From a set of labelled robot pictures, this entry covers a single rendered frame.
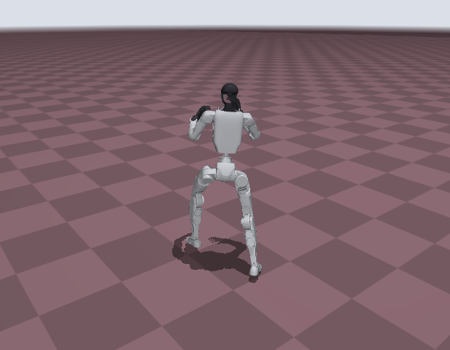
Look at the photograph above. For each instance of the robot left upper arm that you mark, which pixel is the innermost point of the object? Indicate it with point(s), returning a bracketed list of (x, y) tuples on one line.
[(206, 118)]

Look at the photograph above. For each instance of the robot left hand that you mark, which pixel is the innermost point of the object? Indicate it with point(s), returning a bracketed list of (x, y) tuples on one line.
[(200, 112)]

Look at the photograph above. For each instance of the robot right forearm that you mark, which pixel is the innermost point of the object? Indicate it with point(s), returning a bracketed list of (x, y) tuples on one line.
[(247, 130)]

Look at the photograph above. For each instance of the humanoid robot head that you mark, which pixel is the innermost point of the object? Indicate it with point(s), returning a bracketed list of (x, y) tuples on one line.
[(229, 89)]

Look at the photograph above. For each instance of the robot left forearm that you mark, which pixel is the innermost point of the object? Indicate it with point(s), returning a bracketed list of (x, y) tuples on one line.
[(192, 125)]

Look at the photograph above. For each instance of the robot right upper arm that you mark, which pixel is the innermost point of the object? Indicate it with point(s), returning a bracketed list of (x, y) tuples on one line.
[(251, 125)]

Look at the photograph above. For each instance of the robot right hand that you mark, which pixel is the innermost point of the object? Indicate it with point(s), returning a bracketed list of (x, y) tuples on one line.
[(236, 104)]

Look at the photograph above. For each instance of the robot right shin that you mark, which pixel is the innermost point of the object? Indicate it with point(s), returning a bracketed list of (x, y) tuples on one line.
[(251, 240)]

